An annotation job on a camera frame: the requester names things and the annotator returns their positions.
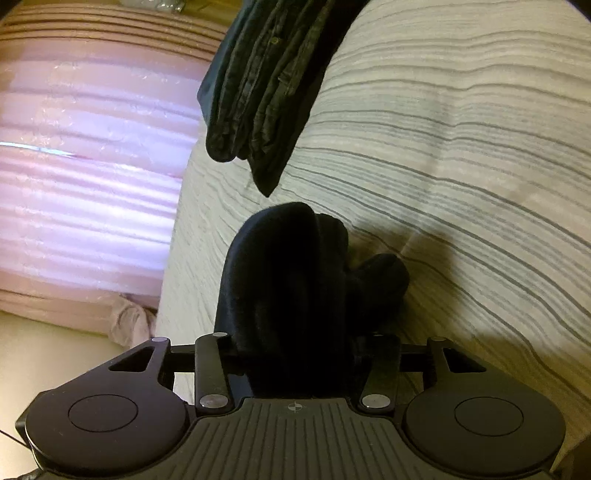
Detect dark navy sweater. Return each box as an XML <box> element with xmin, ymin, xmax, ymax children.
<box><xmin>215</xmin><ymin>202</ymin><xmax>411</xmax><ymax>400</ymax></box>

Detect striped grey bedsheet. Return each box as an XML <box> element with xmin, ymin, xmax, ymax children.
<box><xmin>154</xmin><ymin>0</ymin><xmax>591</xmax><ymax>462</ymax></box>

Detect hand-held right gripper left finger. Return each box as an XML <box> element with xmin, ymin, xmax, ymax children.
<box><xmin>108</xmin><ymin>332</ymin><xmax>241</xmax><ymax>414</ymax></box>

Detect navy pants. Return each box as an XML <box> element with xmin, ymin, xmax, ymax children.
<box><xmin>196</xmin><ymin>58</ymin><xmax>222</xmax><ymax>121</ymax></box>

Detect pink curtain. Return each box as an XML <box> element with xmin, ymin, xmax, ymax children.
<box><xmin>0</xmin><ymin>4</ymin><xmax>229</xmax><ymax>334</ymax></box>

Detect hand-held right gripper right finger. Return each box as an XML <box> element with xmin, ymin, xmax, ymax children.
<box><xmin>358</xmin><ymin>335</ymin><xmax>488</xmax><ymax>411</ymax></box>

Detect dark grey shirt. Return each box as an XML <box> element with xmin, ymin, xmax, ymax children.
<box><xmin>205</xmin><ymin>0</ymin><xmax>370</xmax><ymax>198</ymax></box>

